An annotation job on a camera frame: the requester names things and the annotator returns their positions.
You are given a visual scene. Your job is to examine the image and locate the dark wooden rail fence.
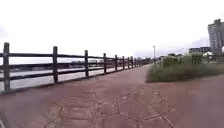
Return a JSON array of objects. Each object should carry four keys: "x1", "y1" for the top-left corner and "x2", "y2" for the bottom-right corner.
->
[{"x1": 0, "y1": 42, "x2": 148, "y2": 95}]

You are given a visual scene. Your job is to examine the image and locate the green bush patch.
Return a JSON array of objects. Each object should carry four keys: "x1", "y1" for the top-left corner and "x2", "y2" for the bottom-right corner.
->
[{"x1": 145, "y1": 54, "x2": 224, "y2": 84}]

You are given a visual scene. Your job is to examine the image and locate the tall grey building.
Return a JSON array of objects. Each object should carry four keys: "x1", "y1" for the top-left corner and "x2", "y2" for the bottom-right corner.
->
[{"x1": 207, "y1": 18, "x2": 224, "y2": 54}]

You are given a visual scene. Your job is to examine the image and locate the water surface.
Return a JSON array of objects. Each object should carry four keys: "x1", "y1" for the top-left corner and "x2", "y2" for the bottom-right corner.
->
[{"x1": 0, "y1": 64, "x2": 129, "y2": 93}]

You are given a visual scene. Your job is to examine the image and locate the thin pole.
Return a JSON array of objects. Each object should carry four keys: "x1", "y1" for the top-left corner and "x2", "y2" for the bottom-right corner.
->
[{"x1": 152, "y1": 45, "x2": 157, "y2": 64}]

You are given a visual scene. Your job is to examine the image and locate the red and grey paved path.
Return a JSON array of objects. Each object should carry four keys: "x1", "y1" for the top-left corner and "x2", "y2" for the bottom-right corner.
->
[{"x1": 0, "y1": 63, "x2": 224, "y2": 128}]

